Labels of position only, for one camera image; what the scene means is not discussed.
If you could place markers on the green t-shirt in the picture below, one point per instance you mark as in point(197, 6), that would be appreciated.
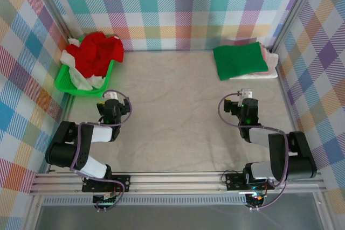
point(237, 60)

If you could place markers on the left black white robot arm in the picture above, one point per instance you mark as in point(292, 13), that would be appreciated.
point(60, 152)

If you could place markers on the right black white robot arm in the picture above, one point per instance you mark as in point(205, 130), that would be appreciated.
point(302, 165)

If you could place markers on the crumpled white t-shirt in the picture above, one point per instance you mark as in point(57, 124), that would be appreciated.
point(79, 82)

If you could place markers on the green plastic basket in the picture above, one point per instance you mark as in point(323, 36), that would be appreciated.
point(64, 84)

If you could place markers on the red t-shirt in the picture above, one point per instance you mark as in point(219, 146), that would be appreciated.
point(94, 55)

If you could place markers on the folded white t-shirt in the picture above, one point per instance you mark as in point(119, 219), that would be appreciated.
point(272, 61)

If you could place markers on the folded pink t-shirt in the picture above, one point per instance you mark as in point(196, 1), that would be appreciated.
point(264, 51)

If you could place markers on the beige wrinkled table cover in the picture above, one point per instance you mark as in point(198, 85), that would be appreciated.
point(175, 106)

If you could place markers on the green circuit board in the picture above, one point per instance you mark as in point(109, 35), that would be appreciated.
point(103, 200)
point(256, 199)

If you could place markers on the grey metal sheet panel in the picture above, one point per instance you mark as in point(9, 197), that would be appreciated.
point(175, 217)

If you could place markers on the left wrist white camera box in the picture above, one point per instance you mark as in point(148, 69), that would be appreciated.
point(110, 96)

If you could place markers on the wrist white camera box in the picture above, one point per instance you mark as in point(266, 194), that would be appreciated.
point(110, 96)
point(245, 93)

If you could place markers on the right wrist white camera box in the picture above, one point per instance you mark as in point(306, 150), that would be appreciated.
point(245, 93)

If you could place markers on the aluminium frame side bar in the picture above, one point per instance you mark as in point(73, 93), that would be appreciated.
point(68, 106)
point(287, 92)

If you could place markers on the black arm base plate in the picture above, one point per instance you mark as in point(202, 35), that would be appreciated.
point(121, 182)
point(234, 181)

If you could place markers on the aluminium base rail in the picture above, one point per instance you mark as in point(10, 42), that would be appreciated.
point(175, 181)

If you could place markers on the aluminium frame post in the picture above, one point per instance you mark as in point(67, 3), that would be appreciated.
point(293, 9)
point(54, 6)

